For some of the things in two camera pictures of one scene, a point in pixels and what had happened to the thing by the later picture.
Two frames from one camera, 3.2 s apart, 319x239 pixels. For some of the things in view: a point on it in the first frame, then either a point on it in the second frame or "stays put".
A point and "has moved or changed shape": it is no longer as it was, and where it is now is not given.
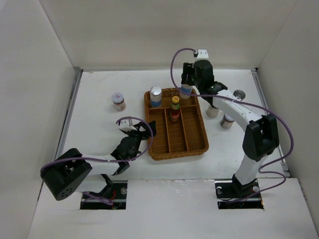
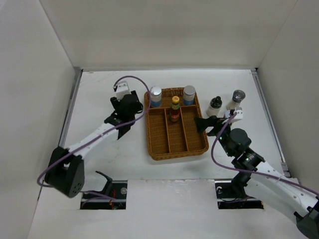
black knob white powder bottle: (212, 112) stays put
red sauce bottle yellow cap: (175, 110) stays put
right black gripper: (188, 70) → (202, 123)
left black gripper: (143, 134) → (116, 103)
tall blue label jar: (185, 90) has moved or changed shape
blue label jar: (155, 96) stays put
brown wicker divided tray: (186, 138) stays put
